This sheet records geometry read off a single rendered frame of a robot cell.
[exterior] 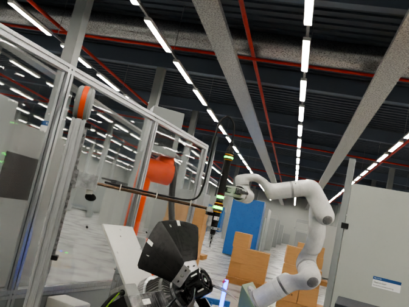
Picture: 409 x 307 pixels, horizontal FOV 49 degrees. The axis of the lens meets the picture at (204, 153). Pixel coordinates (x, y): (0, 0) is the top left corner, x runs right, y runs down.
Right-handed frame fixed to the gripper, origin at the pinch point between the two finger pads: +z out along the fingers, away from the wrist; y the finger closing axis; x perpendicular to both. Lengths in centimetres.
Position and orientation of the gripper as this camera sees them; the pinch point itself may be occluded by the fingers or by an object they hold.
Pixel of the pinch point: (229, 189)
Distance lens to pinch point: 228.0
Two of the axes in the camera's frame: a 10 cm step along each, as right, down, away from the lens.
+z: -3.8, -2.0, -9.0
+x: 2.1, -9.7, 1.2
